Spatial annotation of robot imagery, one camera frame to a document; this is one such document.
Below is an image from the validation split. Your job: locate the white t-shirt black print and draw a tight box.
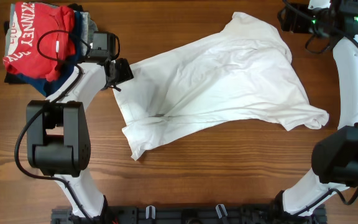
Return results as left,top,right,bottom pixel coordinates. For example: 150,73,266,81
114,12,329,160

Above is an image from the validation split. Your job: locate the red printed t-shirt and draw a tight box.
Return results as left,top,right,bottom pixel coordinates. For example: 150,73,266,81
3,2,76,82

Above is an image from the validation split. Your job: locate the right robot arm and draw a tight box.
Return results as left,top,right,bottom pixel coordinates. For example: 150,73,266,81
264,1,358,223

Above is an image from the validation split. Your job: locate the left black cable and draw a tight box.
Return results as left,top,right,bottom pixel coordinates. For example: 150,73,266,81
13,29,93,224

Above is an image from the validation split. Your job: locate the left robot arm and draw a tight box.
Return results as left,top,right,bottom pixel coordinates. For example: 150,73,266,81
14,32,134,223

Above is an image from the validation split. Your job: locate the navy blue garment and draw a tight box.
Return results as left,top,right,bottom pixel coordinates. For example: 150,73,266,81
26,14,87,97

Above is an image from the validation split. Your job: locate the black garment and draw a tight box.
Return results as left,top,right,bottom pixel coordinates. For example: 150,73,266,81
4,12,81,84

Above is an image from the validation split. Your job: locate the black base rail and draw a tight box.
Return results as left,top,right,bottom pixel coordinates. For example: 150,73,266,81
50,203,328,224

